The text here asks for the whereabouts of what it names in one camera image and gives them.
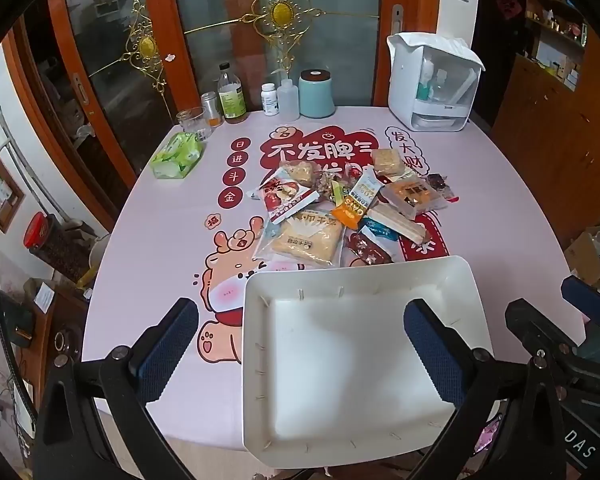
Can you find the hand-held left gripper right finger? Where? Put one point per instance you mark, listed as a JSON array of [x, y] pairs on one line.
[[430, 355]]

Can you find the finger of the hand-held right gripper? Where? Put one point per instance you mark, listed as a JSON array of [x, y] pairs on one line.
[[585, 300], [530, 320]]

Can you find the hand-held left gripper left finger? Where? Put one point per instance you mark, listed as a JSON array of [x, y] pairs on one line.
[[167, 355]]

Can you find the white plastic tray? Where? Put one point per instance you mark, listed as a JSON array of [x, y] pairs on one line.
[[340, 360]]

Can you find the dark brown snack packet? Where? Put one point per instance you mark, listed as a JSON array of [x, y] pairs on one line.
[[367, 250]]

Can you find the blue snack packet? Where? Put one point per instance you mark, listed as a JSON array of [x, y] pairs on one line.
[[380, 231]]

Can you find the white wafer packet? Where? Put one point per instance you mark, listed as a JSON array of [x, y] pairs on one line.
[[397, 224]]

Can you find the orange and white bar packet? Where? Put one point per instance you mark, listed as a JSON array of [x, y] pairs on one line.
[[352, 212]]

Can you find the large sliced bread packet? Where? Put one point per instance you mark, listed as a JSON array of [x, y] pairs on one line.
[[305, 245]]

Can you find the red and white snack packet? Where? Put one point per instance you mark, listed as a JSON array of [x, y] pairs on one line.
[[282, 197]]

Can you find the clear packet of brown cake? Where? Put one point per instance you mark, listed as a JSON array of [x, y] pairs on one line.
[[325, 182]]

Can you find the cardboard box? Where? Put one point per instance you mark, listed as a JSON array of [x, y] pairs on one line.
[[585, 255]]

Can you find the clear boxed cookie packet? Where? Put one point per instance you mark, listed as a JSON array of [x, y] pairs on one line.
[[412, 197]]

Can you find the red lid jar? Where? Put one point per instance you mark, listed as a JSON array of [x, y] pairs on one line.
[[47, 245]]

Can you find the small dark snack packet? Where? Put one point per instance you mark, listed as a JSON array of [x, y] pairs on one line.
[[437, 183]]

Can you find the wooden cabinet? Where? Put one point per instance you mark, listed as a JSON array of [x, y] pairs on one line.
[[555, 135]]

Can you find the small red candy packet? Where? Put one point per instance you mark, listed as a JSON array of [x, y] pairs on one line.
[[352, 175]]

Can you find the beige crisp cake packet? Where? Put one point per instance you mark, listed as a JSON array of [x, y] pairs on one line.
[[300, 172], [387, 161]]

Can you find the green tissue pack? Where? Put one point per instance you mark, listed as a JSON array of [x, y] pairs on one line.
[[177, 155]]

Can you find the clear glass cup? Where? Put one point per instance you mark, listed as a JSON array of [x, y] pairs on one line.
[[192, 125]]

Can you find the small metal can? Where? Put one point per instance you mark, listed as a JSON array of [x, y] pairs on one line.
[[211, 108]]

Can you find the white storage box clear lid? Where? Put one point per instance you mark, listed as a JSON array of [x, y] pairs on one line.
[[410, 85]]

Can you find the green label glass bottle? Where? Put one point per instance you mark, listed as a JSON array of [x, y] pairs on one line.
[[232, 97]]

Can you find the white pill bottle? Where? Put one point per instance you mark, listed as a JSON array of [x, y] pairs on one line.
[[270, 100]]

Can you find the white squeeze bottle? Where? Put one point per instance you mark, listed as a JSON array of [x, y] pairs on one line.
[[287, 102]]

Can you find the teal canister with dark lid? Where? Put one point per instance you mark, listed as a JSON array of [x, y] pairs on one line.
[[316, 95]]

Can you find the gold door ornament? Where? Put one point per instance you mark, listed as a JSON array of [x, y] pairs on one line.
[[145, 45], [280, 10]]

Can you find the wooden picture frame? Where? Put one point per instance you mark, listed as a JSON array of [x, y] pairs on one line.
[[0, 185]]

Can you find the wall shelf with small items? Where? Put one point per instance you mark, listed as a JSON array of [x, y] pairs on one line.
[[555, 35]]

